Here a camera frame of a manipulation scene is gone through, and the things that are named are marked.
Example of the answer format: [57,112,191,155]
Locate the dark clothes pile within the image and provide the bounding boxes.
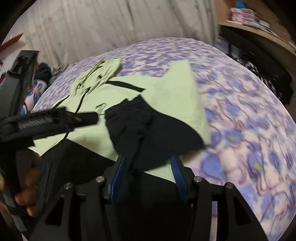
[35,62,52,84]

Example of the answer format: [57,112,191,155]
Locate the pink items on shelf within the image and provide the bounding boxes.
[227,8,271,29]

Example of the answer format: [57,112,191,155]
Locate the green and black hooded jacket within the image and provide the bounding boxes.
[34,59,210,208]

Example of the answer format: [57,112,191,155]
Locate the grey-white curtain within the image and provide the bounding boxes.
[1,1,218,72]

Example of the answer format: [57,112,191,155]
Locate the purple floral bed blanket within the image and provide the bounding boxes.
[34,38,295,240]

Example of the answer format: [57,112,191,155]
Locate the wooden shelf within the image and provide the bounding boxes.
[218,0,296,75]

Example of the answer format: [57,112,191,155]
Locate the person's left hand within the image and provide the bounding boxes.
[1,149,42,217]

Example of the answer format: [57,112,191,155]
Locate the white blue flower folded quilt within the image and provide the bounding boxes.
[20,79,47,115]

